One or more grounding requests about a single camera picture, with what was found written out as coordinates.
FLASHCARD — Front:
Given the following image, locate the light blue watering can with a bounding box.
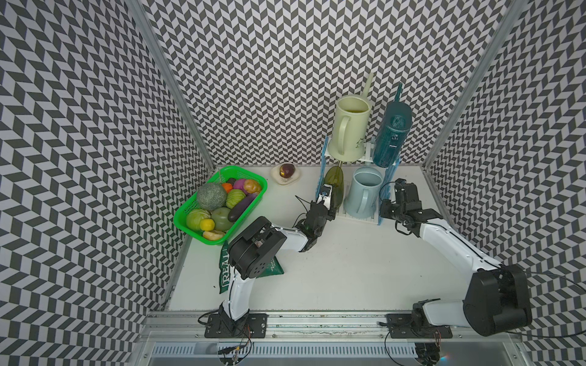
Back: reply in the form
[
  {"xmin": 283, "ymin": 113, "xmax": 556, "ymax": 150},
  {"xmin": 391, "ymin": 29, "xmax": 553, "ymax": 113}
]
[{"xmin": 343, "ymin": 166, "xmax": 383, "ymax": 220}]

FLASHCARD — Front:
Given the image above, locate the blue white slatted shelf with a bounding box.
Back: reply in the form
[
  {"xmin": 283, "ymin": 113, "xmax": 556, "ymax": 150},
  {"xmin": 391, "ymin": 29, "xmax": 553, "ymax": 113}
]
[{"xmin": 315, "ymin": 136, "xmax": 400, "ymax": 225}]

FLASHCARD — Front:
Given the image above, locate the olive transparent watering can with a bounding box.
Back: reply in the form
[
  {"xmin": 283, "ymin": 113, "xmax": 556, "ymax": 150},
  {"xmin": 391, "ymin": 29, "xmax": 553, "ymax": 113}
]
[{"xmin": 324, "ymin": 163, "xmax": 344, "ymax": 217}]

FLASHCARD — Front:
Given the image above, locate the teal transparent watering can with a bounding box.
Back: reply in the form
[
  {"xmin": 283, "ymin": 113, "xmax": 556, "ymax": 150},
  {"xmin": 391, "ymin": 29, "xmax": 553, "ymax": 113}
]
[{"xmin": 373, "ymin": 82, "xmax": 413, "ymax": 168}]

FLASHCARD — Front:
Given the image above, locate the cream watering can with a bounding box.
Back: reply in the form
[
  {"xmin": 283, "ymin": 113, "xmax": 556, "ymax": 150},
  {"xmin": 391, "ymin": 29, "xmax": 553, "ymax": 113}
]
[{"xmin": 327, "ymin": 73, "xmax": 374, "ymax": 163}]

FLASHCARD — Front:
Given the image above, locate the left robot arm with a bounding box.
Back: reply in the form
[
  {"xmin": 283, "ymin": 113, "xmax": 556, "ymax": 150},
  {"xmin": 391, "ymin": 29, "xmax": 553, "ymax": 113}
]
[{"xmin": 218, "ymin": 201, "xmax": 334, "ymax": 332}]

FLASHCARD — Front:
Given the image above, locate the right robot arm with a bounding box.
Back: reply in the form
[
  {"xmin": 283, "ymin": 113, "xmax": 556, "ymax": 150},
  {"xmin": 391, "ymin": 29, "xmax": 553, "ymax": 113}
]
[{"xmin": 379, "ymin": 178, "xmax": 533, "ymax": 338}]

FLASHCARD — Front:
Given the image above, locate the green chips bag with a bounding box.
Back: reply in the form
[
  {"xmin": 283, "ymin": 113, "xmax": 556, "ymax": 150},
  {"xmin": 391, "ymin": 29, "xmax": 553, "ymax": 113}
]
[{"xmin": 218, "ymin": 241, "xmax": 285, "ymax": 294}]

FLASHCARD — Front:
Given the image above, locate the clear bowl with plum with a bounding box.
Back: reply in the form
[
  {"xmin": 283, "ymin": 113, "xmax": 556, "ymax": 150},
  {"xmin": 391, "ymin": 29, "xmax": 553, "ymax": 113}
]
[{"xmin": 270, "ymin": 163, "xmax": 302, "ymax": 186}]

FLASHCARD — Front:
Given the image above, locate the brown potato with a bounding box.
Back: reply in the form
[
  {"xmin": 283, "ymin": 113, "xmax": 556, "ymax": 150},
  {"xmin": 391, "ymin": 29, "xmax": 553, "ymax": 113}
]
[{"xmin": 243, "ymin": 179, "xmax": 262, "ymax": 195}]

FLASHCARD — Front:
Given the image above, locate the purple eggplant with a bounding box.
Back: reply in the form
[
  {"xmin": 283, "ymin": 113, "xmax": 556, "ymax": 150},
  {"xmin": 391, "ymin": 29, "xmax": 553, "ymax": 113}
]
[{"xmin": 227, "ymin": 194, "xmax": 258, "ymax": 223}]

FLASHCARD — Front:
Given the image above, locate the purple onion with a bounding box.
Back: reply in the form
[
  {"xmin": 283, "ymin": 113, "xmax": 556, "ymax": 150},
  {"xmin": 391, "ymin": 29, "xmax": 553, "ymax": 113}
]
[{"xmin": 233, "ymin": 178, "xmax": 247, "ymax": 191}]

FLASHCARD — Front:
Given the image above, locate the light green cabbage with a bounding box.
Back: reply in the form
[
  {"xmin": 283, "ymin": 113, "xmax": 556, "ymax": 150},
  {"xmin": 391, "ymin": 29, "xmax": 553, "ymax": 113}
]
[{"xmin": 225, "ymin": 188, "xmax": 247, "ymax": 209}]

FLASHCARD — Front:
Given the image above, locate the green apple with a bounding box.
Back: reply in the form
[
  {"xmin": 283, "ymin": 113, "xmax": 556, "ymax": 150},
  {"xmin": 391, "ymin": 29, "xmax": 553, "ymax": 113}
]
[{"xmin": 212, "ymin": 207, "xmax": 233, "ymax": 232}]

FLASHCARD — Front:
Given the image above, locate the orange carrot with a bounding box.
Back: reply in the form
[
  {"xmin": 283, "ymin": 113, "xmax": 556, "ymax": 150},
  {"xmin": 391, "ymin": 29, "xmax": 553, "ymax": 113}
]
[{"xmin": 222, "ymin": 183, "xmax": 233, "ymax": 193}]

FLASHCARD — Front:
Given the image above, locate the sliced peach half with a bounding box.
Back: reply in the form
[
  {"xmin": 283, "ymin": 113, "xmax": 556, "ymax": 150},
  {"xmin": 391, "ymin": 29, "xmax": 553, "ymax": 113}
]
[{"xmin": 203, "ymin": 230, "xmax": 226, "ymax": 242}]

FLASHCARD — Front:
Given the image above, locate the yellow lemon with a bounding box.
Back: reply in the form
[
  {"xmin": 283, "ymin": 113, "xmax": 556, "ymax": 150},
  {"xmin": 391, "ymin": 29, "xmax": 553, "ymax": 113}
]
[{"xmin": 199, "ymin": 218, "xmax": 215, "ymax": 231}]

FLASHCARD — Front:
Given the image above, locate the dark green melon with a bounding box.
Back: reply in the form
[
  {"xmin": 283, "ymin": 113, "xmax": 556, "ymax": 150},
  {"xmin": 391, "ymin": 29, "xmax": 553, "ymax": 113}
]
[{"xmin": 196, "ymin": 182, "xmax": 227, "ymax": 211}]

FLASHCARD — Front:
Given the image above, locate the green plastic basket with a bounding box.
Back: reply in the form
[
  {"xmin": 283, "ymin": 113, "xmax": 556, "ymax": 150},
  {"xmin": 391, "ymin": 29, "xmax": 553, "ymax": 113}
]
[{"xmin": 174, "ymin": 166, "xmax": 268, "ymax": 246}]

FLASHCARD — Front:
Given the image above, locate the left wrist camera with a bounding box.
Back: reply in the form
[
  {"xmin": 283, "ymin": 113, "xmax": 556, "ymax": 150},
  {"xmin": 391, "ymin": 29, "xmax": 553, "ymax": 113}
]
[{"xmin": 316, "ymin": 184, "xmax": 333, "ymax": 211}]

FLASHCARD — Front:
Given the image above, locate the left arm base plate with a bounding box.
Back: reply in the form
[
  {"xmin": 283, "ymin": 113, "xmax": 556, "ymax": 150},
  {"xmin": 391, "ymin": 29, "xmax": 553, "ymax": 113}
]
[{"xmin": 204, "ymin": 313, "xmax": 269, "ymax": 339}]

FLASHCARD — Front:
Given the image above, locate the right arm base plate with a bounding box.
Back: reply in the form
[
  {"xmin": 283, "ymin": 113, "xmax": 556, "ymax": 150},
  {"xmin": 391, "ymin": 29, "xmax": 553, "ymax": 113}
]
[{"xmin": 385, "ymin": 313, "xmax": 453, "ymax": 340}]

